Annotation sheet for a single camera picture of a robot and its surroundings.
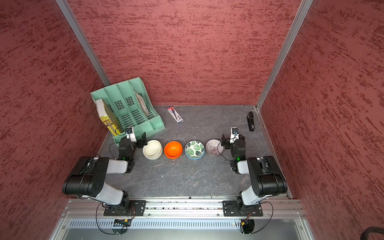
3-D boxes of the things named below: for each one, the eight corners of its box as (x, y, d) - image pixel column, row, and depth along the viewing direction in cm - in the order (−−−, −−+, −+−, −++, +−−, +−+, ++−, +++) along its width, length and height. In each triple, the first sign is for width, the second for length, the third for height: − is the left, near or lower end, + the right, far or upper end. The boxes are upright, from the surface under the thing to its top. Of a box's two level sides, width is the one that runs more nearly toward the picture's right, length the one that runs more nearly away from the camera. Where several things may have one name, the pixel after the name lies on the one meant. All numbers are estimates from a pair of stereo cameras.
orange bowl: (164, 160, 93) (163, 156, 87) (166, 146, 99) (165, 141, 94) (182, 160, 93) (181, 156, 88) (183, 146, 99) (182, 141, 94)
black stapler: (249, 131, 108) (251, 127, 104) (246, 115, 118) (247, 111, 114) (254, 131, 108) (256, 127, 104) (250, 115, 118) (252, 111, 114)
